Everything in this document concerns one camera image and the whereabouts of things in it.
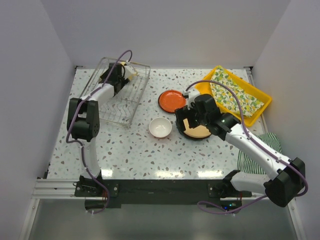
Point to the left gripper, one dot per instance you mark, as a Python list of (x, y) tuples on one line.
[(123, 80)]

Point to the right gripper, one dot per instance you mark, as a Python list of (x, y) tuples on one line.
[(183, 112)]

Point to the yellow ceramic mug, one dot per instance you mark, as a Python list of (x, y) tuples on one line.
[(131, 71)]

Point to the orange plate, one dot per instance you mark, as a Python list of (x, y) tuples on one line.
[(172, 100)]

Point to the yellow plate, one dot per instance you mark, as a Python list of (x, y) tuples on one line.
[(199, 128)]

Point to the dark brown beige plate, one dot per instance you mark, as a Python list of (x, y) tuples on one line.
[(198, 133)]

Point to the orange ceramic bowl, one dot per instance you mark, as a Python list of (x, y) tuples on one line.
[(160, 127)]

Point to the teal embossed plate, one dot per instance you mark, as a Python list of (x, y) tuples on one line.
[(195, 136)]

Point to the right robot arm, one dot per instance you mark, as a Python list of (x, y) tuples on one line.
[(284, 178)]

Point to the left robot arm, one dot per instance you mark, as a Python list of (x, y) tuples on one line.
[(83, 124)]

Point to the yellow plastic tray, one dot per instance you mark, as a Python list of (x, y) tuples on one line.
[(204, 88)]

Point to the lemon print cloth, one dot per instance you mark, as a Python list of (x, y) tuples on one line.
[(248, 103)]

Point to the green striped cloth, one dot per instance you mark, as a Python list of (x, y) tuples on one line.
[(247, 165)]

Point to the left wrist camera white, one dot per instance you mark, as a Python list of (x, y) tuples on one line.
[(128, 68)]

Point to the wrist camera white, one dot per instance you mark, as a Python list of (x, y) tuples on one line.
[(128, 68), (190, 96)]

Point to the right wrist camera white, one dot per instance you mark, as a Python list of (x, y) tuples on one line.
[(190, 96)]

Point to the chrome wire dish rack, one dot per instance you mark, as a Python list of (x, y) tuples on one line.
[(121, 108)]

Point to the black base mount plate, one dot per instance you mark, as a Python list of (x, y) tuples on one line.
[(164, 192)]

